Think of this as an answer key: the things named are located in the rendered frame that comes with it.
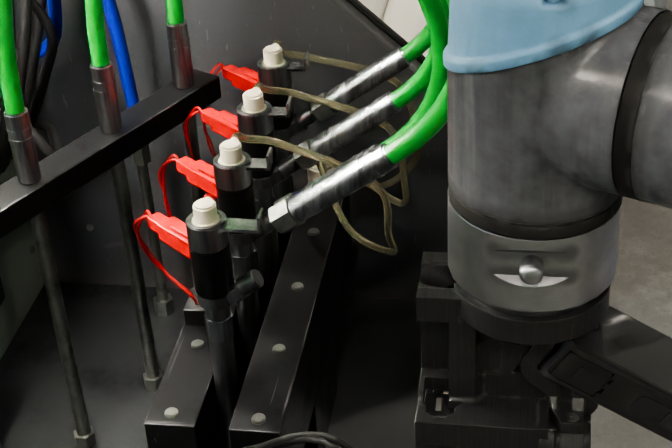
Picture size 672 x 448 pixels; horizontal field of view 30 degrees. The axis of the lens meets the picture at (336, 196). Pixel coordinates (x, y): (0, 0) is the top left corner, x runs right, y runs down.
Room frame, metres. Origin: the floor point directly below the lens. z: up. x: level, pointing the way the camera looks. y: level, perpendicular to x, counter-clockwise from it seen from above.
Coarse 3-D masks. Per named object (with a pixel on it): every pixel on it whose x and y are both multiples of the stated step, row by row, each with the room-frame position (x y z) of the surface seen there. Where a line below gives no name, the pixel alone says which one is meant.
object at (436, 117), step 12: (444, 96) 0.68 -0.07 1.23; (432, 108) 0.68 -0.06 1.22; (444, 108) 0.68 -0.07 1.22; (420, 120) 0.68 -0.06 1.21; (432, 120) 0.68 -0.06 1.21; (444, 120) 0.68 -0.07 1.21; (408, 132) 0.68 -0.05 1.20; (420, 132) 0.68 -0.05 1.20; (432, 132) 0.68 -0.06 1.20; (396, 144) 0.68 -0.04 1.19; (408, 144) 0.68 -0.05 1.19; (420, 144) 0.68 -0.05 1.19; (396, 156) 0.68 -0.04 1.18
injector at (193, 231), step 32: (192, 224) 0.71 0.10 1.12; (224, 224) 0.71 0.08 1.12; (192, 256) 0.71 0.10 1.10; (224, 256) 0.71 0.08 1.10; (224, 288) 0.70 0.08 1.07; (256, 288) 0.70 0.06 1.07; (224, 320) 0.71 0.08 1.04; (224, 352) 0.71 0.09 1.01; (224, 384) 0.71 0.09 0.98; (224, 416) 0.71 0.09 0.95
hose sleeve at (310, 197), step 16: (384, 144) 0.70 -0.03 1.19; (368, 160) 0.69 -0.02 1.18; (384, 160) 0.68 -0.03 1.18; (336, 176) 0.69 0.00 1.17; (352, 176) 0.69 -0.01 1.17; (368, 176) 0.68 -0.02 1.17; (304, 192) 0.70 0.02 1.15; (320, 192) 0.69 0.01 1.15; (336, 192) 0.69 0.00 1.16; (352, 192) 0.69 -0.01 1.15; (304, 208) 0.69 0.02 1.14; (320, 208) 0.69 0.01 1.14
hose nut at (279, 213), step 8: (272, 208) 0.70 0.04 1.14; (280, 208) 0.70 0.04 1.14; (288, 208) 0.70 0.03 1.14; (272, 216) 0.70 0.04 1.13; (280, 216) 0.69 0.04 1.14; (288, 216) 0.69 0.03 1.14; (272, 224) 0.70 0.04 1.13; (280, 224) 0.69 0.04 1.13; (288, 224) 0.69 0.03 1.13; (296, 224) 0.69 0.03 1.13; (280, 232) 0.69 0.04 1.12
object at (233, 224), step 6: (228, 222) 0.71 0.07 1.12; (234, 222) 0.71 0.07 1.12; (240, 222) 0.71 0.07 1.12; (246, 222) 0.71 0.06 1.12; (252, 222) 0.71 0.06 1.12; (264, 222) 0.71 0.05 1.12; (222, 228) 0.71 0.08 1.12; (228, 228) 0.71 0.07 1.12; (234, 228) 0.71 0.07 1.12; (240, 228) 0.71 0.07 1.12; (246, 228) 0.71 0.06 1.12; (252, 228) 0.71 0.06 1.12
